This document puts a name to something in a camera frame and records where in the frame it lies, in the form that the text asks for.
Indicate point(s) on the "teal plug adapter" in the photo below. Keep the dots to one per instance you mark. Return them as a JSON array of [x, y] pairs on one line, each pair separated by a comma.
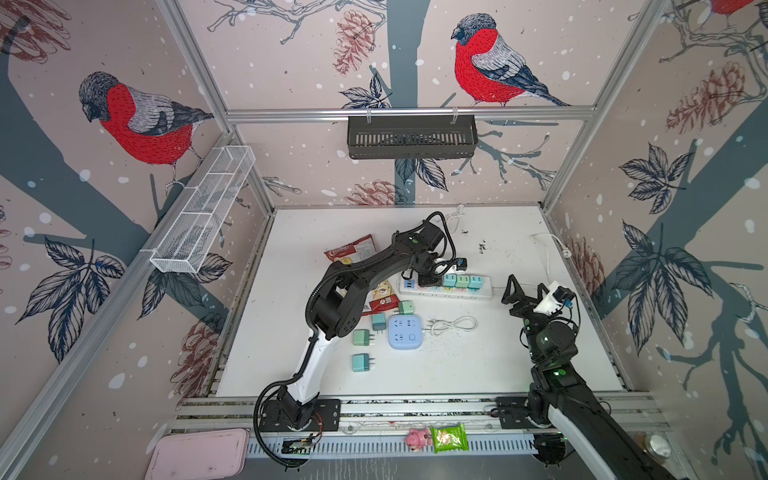
[[362, 362], [449, 280], [379, 322], [475, 282]]

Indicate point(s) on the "green snack packet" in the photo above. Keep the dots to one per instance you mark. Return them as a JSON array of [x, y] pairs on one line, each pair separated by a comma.
[[452, 438]]

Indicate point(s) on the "blue cube power socket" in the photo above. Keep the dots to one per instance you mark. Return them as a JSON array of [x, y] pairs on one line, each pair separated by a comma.
[[405, 332]]

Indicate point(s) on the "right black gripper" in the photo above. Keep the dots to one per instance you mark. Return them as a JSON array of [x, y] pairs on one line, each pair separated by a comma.
[[529, 307]]

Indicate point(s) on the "white wire mesh shelf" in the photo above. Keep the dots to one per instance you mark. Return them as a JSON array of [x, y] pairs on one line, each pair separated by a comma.
[[193, 232]]

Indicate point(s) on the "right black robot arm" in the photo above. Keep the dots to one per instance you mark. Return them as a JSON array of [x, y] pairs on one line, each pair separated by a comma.
[[558, 397]]

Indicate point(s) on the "glass jar with lid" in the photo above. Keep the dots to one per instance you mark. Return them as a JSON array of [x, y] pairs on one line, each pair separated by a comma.
[[657, 446]]

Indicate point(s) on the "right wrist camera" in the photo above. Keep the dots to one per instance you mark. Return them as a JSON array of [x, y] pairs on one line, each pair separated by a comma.
[[562, 296]]

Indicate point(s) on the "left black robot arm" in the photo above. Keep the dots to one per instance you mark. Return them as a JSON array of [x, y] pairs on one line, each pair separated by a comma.
[[335, 308]]

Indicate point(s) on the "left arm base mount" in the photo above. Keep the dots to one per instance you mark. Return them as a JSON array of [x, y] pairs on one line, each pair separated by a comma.
[[286, 415]]

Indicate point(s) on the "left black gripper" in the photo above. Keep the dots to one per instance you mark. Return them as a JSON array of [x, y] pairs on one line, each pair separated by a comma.
[[434, 280]]

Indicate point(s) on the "green plug adapter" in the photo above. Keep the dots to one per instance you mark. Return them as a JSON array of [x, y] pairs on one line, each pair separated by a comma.
[[463, 281], [362, 337], [406, 307]]

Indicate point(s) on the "pink pig toy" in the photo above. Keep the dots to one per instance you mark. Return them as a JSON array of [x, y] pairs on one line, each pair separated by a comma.
[[419, 439]]

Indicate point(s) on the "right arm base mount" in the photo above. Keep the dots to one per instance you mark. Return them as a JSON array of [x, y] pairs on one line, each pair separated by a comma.
[[513, 413]]

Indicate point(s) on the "black hanging wire basket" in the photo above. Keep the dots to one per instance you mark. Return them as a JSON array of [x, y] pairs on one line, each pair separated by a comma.
[[412, 137]]

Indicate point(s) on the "white colourful power strip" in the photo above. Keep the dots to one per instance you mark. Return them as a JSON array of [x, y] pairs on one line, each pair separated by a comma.
[[412, 288]]

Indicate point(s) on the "pink plastic tray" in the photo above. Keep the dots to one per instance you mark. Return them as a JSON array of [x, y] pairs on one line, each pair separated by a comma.
[[204, 455]]

